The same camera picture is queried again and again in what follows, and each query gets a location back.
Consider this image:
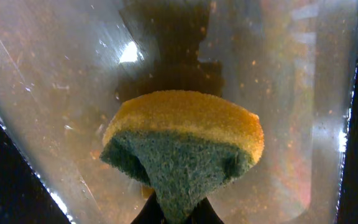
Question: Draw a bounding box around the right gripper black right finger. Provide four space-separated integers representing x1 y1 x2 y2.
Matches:
187 198 224 224

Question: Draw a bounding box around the yellow green sponge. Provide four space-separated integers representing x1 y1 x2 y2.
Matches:
100 90 264 223

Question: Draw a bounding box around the black water tray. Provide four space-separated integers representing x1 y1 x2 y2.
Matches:
0 0 358 223

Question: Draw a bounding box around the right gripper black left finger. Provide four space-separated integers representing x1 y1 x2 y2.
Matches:
131 192 166 224

